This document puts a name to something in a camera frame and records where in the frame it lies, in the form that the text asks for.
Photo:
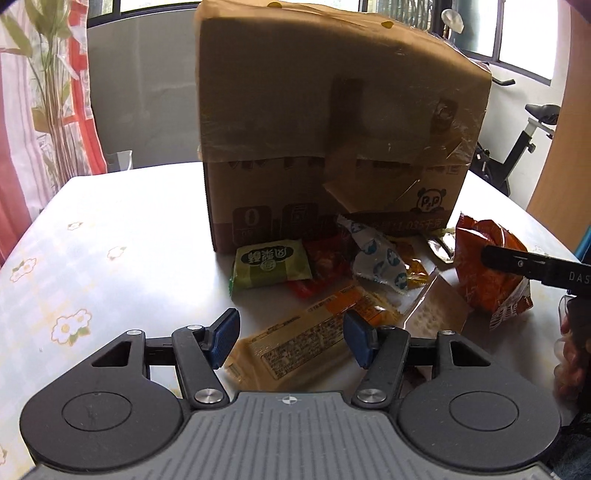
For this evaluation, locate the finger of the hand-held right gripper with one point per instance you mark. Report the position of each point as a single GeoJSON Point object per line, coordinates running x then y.
{"type": "Point", "coordinates": [508, 259]}

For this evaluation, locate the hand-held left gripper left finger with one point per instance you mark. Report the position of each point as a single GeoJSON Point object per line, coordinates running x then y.
{"type": "Point", "coordinates": [226, 339]}

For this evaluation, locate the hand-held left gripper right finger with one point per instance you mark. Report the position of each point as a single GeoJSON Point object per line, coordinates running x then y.
{"type": "Point", "coordinates": [358, 339]}

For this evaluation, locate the orange red snack bag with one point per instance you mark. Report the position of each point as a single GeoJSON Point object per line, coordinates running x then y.
{"type": "Point", "coordinates": [485, 281]}

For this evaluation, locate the tan snack packet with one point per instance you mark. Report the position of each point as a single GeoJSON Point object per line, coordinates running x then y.
{"type": "Point", "coordinates": [300, 341]}

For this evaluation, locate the white blue dotted snack packet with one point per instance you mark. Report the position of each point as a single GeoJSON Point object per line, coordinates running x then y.
{"type": "Point", "coordinates": [376, 258]}

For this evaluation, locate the brown cardboard box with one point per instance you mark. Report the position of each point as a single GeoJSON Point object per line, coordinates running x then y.
{"type": "Point", "coordinates": [277, 115]}

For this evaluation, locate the person's right hand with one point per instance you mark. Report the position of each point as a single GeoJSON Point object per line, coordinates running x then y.
{"type": "Point", "coordinates": [570, 364]}

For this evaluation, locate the small olive snack packet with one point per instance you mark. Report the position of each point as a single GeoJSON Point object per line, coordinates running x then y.
{"type": "Point", "coordinates": [441, 247]}

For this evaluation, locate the clear plastic wrapper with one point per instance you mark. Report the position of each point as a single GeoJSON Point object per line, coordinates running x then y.
{"type": "Point", "coordinates": [429, 304]}

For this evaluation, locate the red snack packet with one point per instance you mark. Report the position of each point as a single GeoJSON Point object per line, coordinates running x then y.
{"type": "Point", "coordinates": [325, 265]}

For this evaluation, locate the green snack packet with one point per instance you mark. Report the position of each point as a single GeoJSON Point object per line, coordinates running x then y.
{"type": "Point", "coordinates": [270, 265]}

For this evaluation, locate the black exercise bike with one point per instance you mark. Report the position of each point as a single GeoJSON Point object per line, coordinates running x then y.
{"type": "Point", "coordinates": [521, 147]}

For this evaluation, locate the brown wooden board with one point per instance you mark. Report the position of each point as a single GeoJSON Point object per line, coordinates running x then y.
{"type": "Point", "coordinates": [558, 138]}

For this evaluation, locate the person's blue pants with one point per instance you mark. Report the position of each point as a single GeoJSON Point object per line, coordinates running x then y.
{"type": "Point", "coordinates": [575, 443]}

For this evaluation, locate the white plastic bin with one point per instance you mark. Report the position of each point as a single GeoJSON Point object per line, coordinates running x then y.
{"type": "Point", "coordinates": [121, 160]}

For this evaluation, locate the white hanging plastic bag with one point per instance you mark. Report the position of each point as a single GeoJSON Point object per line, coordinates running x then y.
{"type": "Point", "coordinates": [452, 19]}

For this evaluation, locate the pink printed curtain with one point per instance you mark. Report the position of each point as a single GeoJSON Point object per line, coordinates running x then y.
{"type": "Point", "coordinates": [27, 138]}

